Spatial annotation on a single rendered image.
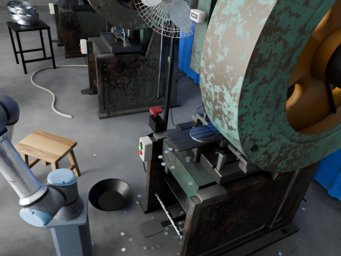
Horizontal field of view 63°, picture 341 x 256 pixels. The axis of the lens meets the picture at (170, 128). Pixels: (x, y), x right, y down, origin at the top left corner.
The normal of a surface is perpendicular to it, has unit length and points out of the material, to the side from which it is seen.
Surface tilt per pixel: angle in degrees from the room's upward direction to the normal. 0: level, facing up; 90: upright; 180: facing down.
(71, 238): 90
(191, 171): 0
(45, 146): 0
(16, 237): 0
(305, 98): 90
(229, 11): 73
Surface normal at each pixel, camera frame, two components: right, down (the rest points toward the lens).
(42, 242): 0.09, -0.82
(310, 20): 0.45, 0.54
